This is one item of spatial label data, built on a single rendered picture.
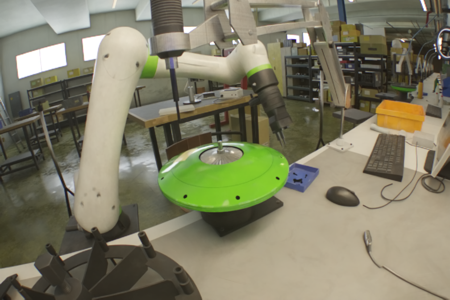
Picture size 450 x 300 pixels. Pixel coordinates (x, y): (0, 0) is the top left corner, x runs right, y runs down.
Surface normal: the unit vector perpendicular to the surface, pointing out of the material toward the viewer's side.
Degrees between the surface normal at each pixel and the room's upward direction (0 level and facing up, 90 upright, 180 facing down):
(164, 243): 0
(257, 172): 21
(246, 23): 90
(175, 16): 90
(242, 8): 90
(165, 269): 4
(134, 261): 86
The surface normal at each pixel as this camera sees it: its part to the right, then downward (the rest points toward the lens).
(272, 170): 0.23, -0.84
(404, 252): -0.09, -0.95
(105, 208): 0.80, 0.11
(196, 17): 0.55, 0.21
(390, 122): -0.75, 0.33
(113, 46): 0.17, 0.14
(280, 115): 0.47, -0.32
